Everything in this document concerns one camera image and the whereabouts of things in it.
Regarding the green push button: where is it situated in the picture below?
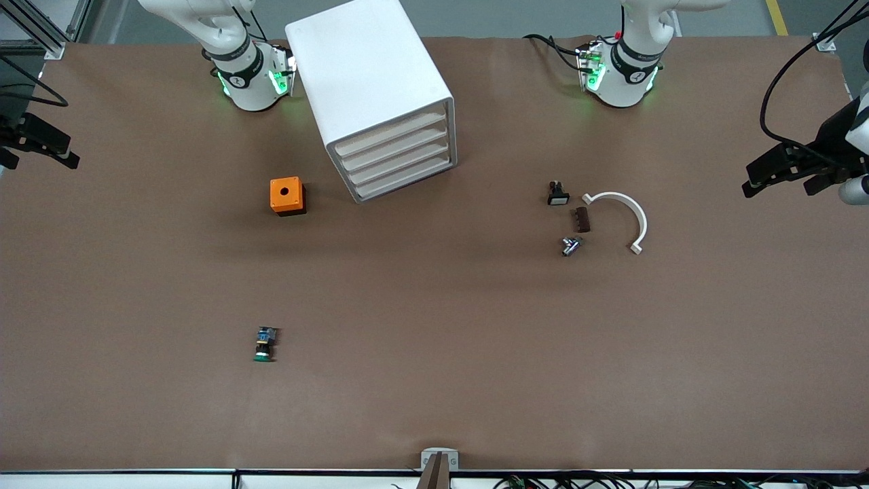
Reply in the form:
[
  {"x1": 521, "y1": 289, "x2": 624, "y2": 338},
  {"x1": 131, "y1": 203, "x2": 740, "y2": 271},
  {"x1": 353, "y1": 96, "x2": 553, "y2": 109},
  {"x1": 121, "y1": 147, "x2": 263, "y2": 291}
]
[{"x1": 254, "y1": 326, "x2": 280, "y2": 363}]

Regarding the orange box with hole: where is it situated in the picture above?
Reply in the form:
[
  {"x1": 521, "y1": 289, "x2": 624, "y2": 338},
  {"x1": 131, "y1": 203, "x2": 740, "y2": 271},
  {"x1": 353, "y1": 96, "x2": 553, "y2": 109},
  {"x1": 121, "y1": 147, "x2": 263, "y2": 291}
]
[{"x1": 270, "y1": 177, "x2": 307, "y2": 217}]

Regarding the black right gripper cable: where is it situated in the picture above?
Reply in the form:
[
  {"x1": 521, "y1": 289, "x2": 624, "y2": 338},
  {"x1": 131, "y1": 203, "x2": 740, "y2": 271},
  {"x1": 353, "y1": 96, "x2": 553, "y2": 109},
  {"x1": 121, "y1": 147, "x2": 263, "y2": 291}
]
[{"x1": 0, "y1": 54, "x2": 69, "y2": 107}]

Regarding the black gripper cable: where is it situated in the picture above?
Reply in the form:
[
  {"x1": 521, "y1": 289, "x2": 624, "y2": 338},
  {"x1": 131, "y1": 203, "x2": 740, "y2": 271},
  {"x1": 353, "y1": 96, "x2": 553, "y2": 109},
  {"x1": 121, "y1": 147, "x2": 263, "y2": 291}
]
[
  {"x1": 0, "y1": 54, "x2": 69, "y2": 107},
  {"x1": 759, "y1": 0, "x2": 869, "y2": 164}
]

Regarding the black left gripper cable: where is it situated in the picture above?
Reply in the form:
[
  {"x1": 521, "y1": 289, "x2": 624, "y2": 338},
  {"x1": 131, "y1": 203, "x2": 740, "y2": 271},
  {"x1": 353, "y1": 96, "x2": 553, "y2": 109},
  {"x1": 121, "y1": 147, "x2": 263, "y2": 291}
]
[{"x1": 759, "y1": 0, "x2": 869, "y2": 164}]

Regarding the aluminium frame post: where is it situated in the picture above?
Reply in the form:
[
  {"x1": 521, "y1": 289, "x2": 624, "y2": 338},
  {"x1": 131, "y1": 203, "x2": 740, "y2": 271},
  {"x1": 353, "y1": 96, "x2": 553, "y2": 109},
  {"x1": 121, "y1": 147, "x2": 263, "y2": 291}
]
[
  {"x1": 0, "y1": 0, "x2": 92, "y2": 60},
  {"x1": 813, "y1": 0, "x2": 869, "y2": 53}
]

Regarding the white curved plastic bracket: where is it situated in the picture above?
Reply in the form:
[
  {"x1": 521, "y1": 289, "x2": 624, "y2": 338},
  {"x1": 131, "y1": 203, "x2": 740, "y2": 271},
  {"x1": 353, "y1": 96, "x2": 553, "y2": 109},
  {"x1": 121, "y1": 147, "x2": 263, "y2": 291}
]
[{"x1": 582, "y1": 192, "x2": 648, "y2": 255}]

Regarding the black arm base cable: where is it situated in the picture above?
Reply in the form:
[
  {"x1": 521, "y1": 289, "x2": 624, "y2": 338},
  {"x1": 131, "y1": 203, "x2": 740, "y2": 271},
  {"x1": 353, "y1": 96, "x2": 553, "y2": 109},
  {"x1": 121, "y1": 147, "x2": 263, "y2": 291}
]
[{"x1": 523, "y1": 34, "x2": 586, "y2": 71}]

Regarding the black and white table rail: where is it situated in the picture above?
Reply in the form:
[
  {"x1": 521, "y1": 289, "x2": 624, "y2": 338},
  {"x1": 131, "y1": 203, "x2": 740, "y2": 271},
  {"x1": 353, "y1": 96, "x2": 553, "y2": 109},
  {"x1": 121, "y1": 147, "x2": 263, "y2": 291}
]
[{"x1": 0, "y1": 469, "x2": 869, "y2": 489}]

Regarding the bundle of black cables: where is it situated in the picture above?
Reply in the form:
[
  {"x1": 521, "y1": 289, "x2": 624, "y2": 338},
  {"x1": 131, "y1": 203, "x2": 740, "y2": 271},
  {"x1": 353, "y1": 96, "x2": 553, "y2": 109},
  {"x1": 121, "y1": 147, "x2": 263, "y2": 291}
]
[{"x1": 492, "y1": 473, "x2": 869, "y2": 489}]

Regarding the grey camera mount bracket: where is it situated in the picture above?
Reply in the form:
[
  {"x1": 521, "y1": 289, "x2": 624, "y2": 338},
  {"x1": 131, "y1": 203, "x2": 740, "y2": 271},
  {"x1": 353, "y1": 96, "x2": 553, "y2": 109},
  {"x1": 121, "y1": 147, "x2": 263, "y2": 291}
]
[{"x1": 420, "y1": 448, "x2": 460, "y2": 489}]

